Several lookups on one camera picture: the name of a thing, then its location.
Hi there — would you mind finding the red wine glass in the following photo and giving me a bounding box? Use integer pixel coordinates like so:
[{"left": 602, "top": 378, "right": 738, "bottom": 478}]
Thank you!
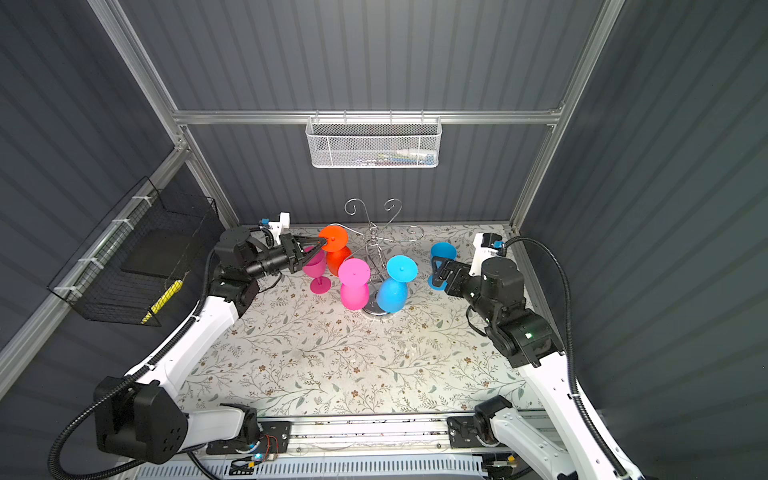
[{"left": 318, "top": 225, "right": 352, "bottom": 276}]

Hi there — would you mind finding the black wire basket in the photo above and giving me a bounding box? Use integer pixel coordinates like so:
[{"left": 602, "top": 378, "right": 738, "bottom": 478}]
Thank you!
[{"left": 48, "top": 184, "right": 223, "bottom": 327}]

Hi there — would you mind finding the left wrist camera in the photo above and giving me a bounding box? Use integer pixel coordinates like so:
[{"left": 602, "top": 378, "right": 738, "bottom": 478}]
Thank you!
[{"left": 259, "top": 212, "right": 290, "bottom": 248}]

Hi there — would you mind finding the chrome wine glass rack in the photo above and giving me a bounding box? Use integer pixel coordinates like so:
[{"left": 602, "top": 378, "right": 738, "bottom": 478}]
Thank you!
[{"left": 331, "top": 197, "right": 413, "bottom": 317}]

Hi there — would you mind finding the white wire mesh basket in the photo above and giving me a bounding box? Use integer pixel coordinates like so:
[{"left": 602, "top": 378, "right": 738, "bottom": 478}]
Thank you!
[{"left": 305, "top": 118, "right": 443, "bottom": 169}]

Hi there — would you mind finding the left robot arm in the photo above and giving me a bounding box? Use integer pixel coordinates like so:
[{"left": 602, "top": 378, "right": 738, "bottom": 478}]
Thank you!
[{"left": 47, "top": 226, "right": 328, "bottom": 479}]

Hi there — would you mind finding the yellow black item in basket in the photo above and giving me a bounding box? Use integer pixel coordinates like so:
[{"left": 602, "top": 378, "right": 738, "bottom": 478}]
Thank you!
[{"left": 141, "top": 279, "right": 184, "bottom": 325}]

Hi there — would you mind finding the pink wine glass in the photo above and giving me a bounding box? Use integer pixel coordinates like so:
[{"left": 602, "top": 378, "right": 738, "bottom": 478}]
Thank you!
[
  {"left": 303, "top": 255, "right": 332, "bottom": 295},
  {"left": 338, "top": 258, "right": 371, "bottom": 311}
]

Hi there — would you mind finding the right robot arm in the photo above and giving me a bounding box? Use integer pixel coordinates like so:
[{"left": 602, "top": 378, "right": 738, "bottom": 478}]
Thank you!
[{"left": 432, "top": 256, "right": 643, "bottom": 479}]

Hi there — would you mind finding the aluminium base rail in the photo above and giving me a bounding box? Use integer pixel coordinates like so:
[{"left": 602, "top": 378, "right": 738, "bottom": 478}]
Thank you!
[{"left": 110, "top": 413, "right": 559, "bottom": 480}]

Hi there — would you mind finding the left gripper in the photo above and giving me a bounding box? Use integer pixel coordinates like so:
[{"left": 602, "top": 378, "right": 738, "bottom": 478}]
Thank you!
[{"left": 245, "top": 235, "right": 324, "bottom": 284}]

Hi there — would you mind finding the black pad in basket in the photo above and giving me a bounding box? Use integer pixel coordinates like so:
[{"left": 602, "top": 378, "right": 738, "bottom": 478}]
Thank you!
[{"left": 121, "top": 230, "right": 187, "bottom": 278}]

